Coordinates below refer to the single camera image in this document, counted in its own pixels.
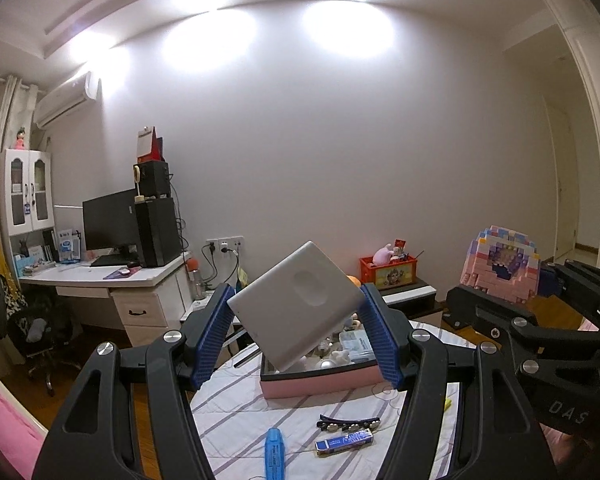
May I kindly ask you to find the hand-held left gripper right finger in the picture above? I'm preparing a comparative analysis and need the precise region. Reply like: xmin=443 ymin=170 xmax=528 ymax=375
xmin=361 ymin=282 xmax=551 ymax=480

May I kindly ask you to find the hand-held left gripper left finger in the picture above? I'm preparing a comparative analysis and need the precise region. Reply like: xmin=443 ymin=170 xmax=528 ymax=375
xmin=32 ymin=282 xmax=236 ymax=480

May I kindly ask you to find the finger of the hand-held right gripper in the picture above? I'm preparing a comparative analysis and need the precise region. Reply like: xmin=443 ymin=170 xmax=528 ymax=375
xmin=539 ymin=259 xmax=600 ymax=333
xmin=442 ymin=285 xmax=600 ymax=361

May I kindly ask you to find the pink block-built toy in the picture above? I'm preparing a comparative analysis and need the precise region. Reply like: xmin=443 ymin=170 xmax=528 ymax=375
xmin=460 ymin=225 xmax=541 ymax=303

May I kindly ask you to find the pink storage box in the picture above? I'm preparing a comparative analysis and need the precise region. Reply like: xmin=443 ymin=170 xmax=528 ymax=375
xmin=259 ymin=317 xmax=396 ymax=401

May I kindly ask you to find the grey box lid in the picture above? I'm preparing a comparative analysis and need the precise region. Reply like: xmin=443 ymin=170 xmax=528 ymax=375
xmin=226 ymin=241 xmax=363 ymax=373

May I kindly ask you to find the light blue pack in box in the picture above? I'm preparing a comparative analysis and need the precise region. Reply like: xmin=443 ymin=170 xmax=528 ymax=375
xmin=341 ymin=331 xmax=378 ymax=361

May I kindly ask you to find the water bottle with red cap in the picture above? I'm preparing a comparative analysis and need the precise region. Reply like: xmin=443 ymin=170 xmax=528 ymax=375
xmin=189 ymin=257 xmax=206 ymax=301

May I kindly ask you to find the red storage crate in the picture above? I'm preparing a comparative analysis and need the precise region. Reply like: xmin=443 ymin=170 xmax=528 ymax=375
xmin=359 ymin=254 xmax=418 ymax=288

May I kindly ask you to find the white striped bedsheet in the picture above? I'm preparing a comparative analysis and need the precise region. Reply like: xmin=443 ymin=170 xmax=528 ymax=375
xmin=190 ymin=310 xmax=476 ymax=480

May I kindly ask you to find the white desk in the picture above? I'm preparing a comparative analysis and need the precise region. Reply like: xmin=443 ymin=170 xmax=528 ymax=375
xmin=17 ymin=252 xmax=193 ymax=346

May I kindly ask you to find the black hair clip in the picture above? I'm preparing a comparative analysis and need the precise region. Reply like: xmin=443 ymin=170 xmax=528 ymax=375
xmin=316 ymin=414 xmax=382 ymax=433

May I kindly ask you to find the blue eraser box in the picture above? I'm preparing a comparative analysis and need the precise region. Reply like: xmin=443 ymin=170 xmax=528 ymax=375
xmin=314 ymin=428 xmax=376 ymax=457

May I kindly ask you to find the black computer tower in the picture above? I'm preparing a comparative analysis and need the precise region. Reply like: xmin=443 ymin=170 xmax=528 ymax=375
xmin=134 ymin=196 xmax=182 ymax=268

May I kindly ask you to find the blue highlighter pen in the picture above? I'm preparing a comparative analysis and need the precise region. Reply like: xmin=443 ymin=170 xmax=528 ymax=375
xmin=265 ymin=427 xmax=287 ymax=480

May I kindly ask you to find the black monitor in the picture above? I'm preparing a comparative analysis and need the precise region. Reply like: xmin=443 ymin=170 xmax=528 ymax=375
xmin=82 ymin=189 xmax=138 ymax=261

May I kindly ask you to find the black speaker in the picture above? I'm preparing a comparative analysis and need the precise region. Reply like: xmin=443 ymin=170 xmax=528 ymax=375
xmin=139 ymin=160 xmax=172 ymax=198

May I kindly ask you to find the office chair with clothes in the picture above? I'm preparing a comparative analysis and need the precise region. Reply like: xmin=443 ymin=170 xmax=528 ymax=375
xmin=0 ymin=235 xmax=81 ymax=391

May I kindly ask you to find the red desk calendar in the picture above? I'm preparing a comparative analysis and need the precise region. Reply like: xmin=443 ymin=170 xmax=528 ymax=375
xmin=136 ymin=126 xmax=167 ymax=163

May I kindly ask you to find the pink cloth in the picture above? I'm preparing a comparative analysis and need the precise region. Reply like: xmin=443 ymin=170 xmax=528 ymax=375
xmin=0 ymin=360 xmax=48 ymax=480

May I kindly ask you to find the white hutch cabinet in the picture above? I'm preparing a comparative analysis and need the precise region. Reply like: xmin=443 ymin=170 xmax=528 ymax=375
xmin=0 ymin=149 xmax=56 ymax=266

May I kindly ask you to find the white air conditioner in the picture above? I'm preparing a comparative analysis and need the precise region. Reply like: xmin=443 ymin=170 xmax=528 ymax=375
xmin=34 ymin=71 xmax=101 ymax=128

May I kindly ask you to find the white wall socket strip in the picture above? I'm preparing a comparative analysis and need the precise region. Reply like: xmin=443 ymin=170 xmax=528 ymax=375
xmin=206 ymin=235 xmax=244 ymax=253

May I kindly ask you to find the white door frame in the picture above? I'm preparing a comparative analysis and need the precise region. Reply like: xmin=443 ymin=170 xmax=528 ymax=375
xmin=530 ymin=0 xmax=600 ymax=271

